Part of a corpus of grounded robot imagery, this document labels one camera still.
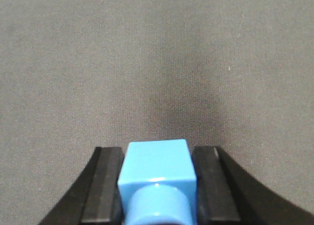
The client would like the light blue toy block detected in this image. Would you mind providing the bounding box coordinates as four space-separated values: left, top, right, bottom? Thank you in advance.
118 139 197 225

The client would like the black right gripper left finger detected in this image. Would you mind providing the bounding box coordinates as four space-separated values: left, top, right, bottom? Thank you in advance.
40 147 124 225

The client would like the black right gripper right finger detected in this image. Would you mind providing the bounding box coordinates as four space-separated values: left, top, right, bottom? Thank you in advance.
192 146 314 225

